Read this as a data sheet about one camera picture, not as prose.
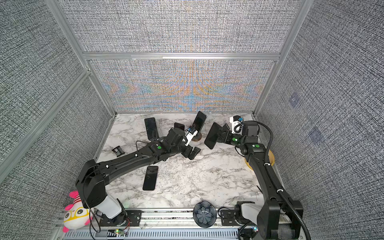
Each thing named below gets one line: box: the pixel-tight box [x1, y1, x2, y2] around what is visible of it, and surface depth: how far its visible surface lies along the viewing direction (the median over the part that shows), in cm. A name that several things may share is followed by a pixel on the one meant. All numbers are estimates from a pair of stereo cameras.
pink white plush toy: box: [62, 191, 94, 233], surface depth 70 cm
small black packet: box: [112, 145, 125, 158], surface depth 98 cm
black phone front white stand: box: [142, 166, 159, 191], surface depth 87 cm
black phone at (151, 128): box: [144, 117, 159, 141], surface depth 96 cm
